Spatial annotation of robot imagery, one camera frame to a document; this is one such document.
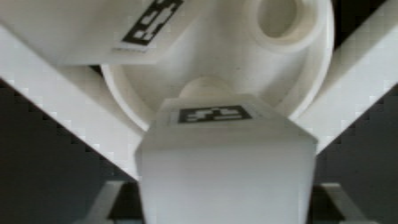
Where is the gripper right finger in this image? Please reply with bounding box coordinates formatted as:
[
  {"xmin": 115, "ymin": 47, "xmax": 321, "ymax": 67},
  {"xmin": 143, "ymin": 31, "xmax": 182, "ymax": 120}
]
[{"xmin": 319, "ymin": 183, "xmax": 380, "ymax": 224}]

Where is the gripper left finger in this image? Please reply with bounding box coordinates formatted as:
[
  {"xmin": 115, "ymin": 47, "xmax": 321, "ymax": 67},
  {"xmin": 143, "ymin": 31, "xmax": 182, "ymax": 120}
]
[{"xmin": 72, "ymin": 181, "xmax": 124, "ymax": 224}]

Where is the white stool leg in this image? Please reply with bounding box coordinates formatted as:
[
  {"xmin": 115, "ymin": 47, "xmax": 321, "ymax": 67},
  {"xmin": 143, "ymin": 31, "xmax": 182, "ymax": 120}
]
[
  {"xmin": 0, "ymin": 0, "xmax": 207, "ymax": 65},
  {"xmin": 134, "ymin": 77, "xmax": 316, "ymax": 224}
]

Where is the white front fence wall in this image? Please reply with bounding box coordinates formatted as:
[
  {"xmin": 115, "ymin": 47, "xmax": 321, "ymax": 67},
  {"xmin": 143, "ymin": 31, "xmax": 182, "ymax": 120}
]
[{"xmin": 0, "ymin": 24, "xmax": 143, "ymax": 178}]

